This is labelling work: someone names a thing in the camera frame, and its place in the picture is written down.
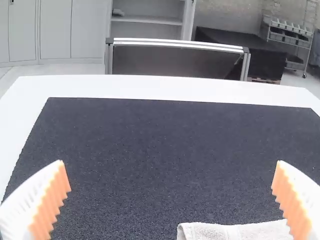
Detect wooden pallet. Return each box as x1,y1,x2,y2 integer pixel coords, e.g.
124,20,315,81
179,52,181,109
249,76,283,85

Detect grey bin trolley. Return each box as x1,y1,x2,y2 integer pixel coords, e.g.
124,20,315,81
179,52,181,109
259,13,315,79

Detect black stacked mats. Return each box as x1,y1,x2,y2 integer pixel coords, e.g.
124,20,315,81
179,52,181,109
194,25,289,81

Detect black mat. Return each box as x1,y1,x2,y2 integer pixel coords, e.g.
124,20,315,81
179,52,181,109
0,97,320,240

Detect open grey shelf cupboard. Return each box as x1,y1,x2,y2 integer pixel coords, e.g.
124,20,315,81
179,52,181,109
109,0,196,42

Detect pale towel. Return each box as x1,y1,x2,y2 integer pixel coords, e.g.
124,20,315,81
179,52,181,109
176,218,295,240

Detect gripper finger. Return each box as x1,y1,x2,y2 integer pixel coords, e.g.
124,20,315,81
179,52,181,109
270,159,320,240
0,159,73,240

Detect aluminium framed black crate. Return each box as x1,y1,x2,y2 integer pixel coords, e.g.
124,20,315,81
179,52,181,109
105,37,251,82

